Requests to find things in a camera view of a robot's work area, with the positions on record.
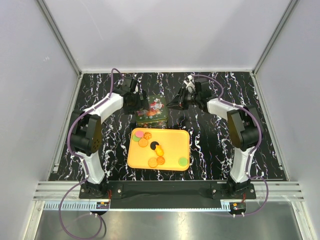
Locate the black round cookie centre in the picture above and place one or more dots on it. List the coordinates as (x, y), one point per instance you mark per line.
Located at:
(154, 145)

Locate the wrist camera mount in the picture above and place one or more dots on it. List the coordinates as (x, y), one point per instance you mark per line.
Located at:
(136, 89)
(189, 83)

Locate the orange swirl cookie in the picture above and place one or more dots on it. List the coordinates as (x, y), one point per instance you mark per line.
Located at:
(147, 135)
(160, 160)

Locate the slotted cable duct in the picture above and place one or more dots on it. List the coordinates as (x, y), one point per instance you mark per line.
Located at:
(77, 206)

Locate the green round cookie right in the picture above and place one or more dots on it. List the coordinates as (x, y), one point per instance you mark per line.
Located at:
(183, 161)

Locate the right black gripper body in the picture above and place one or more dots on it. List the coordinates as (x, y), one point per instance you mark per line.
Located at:
(190, 98)

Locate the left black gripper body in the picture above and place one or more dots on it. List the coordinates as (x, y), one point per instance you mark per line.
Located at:
(136, 104)

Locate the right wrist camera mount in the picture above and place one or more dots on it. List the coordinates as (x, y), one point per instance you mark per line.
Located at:
(189, 83)

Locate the orange bear cookie centre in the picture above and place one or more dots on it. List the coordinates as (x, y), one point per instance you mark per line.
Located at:
(159, 150)

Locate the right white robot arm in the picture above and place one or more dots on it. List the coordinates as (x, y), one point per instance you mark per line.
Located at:
(245, 129)

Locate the pink round cookie left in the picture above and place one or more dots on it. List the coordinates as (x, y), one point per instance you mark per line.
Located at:
(139, 134)

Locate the tan dotted round cookie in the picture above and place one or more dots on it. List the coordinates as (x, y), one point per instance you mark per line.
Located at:
(143, 142)

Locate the gold cookie tin box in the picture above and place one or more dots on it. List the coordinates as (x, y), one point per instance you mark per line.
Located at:
(152, 123)

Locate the green round cookie left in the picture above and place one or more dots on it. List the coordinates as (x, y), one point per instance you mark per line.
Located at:
(135, 138)

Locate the green round cookie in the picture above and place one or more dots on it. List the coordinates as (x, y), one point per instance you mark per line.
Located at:
(135, 138)
(183, 161)

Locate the orange swirl cookie front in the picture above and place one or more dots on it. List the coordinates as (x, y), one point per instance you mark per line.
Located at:
(160, 160)

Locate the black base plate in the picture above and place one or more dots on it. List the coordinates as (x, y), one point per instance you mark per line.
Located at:
(161, 195)

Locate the tan dotted cookie front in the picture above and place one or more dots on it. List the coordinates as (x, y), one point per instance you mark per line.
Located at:
(152, 162)

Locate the gold tin lid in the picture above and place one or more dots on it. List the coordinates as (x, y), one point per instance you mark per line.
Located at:
(157, 108)

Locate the yellow plastic tray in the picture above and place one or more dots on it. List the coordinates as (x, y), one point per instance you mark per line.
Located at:
(175, 144)

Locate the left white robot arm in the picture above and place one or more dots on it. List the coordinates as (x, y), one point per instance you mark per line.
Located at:
(85, 133)

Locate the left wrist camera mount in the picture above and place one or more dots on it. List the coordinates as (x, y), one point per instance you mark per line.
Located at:
(136, 89)

